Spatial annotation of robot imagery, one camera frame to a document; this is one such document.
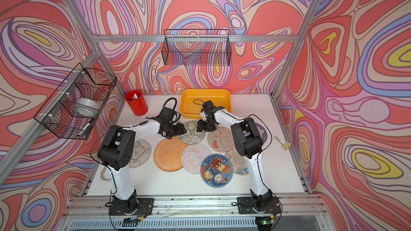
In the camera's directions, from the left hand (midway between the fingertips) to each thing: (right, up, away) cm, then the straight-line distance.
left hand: (185, 132), depth 98 cm
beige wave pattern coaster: (+31, -15, -11) cm, 37 cm away
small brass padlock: (+60, -7, -5) cm, 60 cm away
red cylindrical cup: (-31, +19, +1) cm, 36 cm away
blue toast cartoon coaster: (+19, -18, -13) cm, 29 cm away
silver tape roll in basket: (-39, +16, -28) cm, 50 cm away
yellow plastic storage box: (+5, +19, -9) cm, 22 cm away
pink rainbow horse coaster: (+5, -12, -9) cm, 16 cm away
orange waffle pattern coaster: (-9, -11, -7) cm, 16 cm away
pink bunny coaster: (+22, -4, -2) cm, 22 cm away
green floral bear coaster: (+4, -2, 0) cm, 5 cm away
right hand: (+11, -1, +1) cm, 11 cm away
